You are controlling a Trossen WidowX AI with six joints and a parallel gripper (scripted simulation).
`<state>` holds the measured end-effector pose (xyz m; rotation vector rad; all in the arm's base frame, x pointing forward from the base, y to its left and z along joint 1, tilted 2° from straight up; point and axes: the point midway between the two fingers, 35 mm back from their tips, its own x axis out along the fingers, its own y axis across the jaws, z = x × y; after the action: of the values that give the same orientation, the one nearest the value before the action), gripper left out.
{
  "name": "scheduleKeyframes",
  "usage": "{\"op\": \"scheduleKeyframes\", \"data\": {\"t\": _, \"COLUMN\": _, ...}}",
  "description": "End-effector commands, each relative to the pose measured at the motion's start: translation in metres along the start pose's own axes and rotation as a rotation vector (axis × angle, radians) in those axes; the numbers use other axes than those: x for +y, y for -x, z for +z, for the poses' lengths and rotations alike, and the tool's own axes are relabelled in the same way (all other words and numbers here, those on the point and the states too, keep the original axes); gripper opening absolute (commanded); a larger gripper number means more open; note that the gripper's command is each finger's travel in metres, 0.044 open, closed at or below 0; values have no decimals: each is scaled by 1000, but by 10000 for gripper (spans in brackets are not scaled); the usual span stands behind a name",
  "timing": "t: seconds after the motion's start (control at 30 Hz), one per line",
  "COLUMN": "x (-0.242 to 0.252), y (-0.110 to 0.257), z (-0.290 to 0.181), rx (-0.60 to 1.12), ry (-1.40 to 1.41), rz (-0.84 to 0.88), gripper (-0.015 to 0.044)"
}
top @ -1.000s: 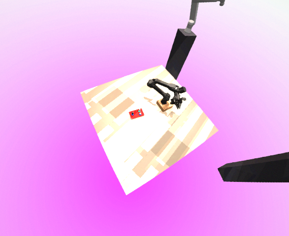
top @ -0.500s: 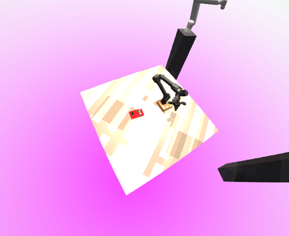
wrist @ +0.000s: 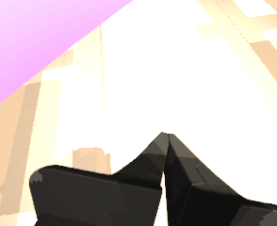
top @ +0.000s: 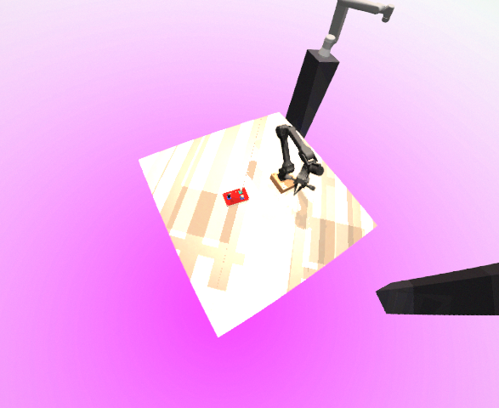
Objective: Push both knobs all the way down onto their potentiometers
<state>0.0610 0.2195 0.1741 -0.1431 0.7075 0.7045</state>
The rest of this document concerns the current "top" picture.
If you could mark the red circuit board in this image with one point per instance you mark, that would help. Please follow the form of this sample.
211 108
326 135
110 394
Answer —
235 196

